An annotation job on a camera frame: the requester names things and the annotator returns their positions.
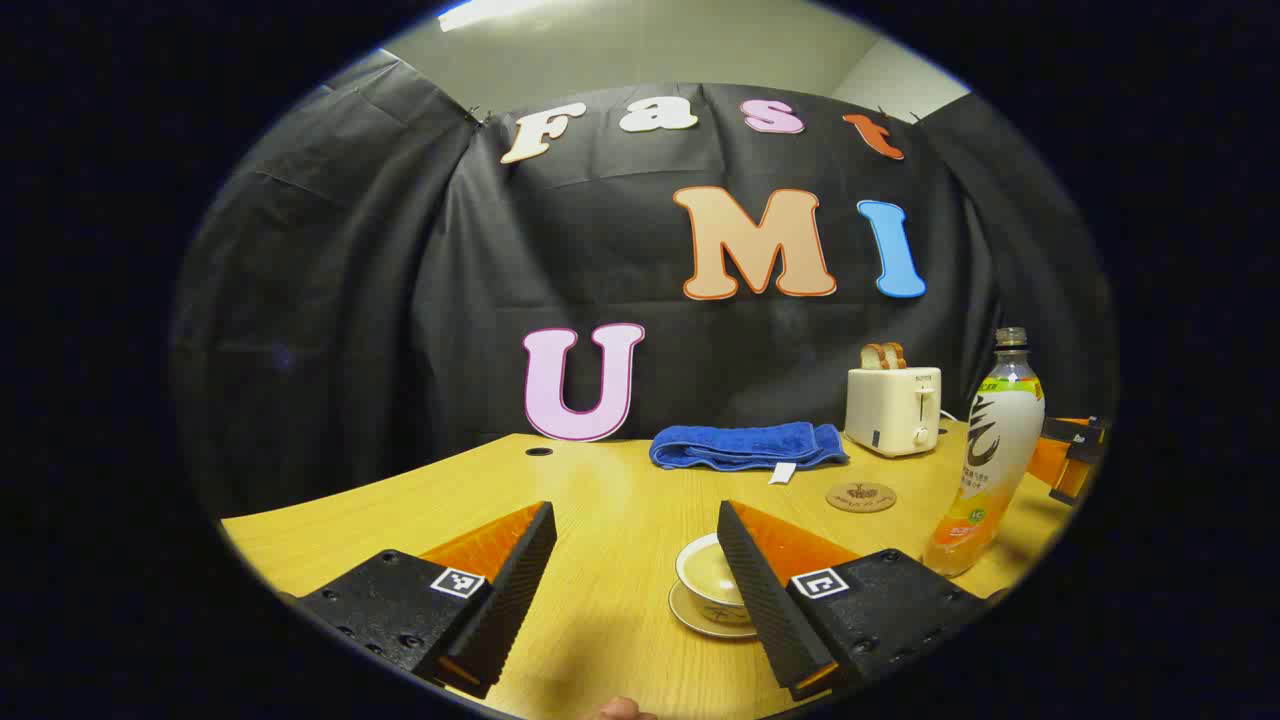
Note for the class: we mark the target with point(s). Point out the cream white toaster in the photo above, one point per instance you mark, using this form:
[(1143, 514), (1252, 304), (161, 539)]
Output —
[(890, 415)]

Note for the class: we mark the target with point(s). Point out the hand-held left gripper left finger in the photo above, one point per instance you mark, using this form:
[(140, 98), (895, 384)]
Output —
[(510, 590)]

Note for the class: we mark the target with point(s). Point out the black backdrop cloth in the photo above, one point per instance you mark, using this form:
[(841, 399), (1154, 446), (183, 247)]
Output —
[(400, 300)]

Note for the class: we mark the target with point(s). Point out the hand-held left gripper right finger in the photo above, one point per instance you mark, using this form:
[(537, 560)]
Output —
[(760, 600)]

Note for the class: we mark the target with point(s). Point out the white saucer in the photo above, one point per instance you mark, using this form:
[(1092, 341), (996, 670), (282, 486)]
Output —
[(700, 620)]

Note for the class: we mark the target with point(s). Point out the round brown coaster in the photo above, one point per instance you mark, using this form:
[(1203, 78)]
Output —
[(861, 497)]

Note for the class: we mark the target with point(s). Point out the blue folded towel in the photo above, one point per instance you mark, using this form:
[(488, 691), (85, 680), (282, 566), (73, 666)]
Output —
[(745, 445)]

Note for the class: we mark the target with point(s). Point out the toasted bread slice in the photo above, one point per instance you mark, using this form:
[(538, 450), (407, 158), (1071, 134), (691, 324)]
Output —
[(895, 355), (872, 357)]

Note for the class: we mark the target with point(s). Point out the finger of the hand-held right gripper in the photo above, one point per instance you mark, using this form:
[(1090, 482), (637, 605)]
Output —
[(1055, 465), (1075, 430)]

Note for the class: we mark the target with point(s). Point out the white teacup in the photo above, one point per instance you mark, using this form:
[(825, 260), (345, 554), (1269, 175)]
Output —
[(700, 590)]

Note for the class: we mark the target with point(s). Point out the plastic water bottle orange drink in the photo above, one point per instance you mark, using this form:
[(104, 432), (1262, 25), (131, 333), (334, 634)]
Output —
[(995, 440)]

